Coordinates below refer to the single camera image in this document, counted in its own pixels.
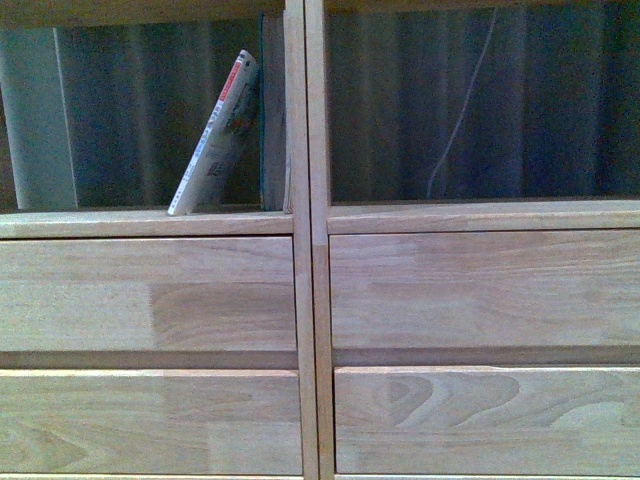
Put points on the white paperback book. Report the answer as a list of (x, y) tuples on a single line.
[(222, 141)]

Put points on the right wooden shelf cabinet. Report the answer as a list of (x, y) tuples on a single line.
[(330, 219)]

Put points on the wooden shelf cabinet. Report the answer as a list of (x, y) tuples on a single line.
[(240, 216), (330, 219)]

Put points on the left wooden shelf cabinet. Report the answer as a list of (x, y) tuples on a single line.
[(240, 216)]

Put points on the green hardcover book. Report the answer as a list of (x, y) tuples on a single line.
[(275, 164)]

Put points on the upper right wooden drawer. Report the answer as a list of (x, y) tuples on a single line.
[(485, 289)]

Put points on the wooden drawer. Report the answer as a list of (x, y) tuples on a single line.
[(220, 422), (159, 295), (487, 420), (485, 289)]

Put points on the grey curtain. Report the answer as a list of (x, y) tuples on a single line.
[(517, 103)]

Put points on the lower right wooden drawer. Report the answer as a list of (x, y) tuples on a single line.
[(487, 420)]

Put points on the upper left wooden drawer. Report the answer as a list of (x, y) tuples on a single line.
[(159, 295)]

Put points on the lower left wooden drawer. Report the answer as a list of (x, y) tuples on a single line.
[(220, 422)]

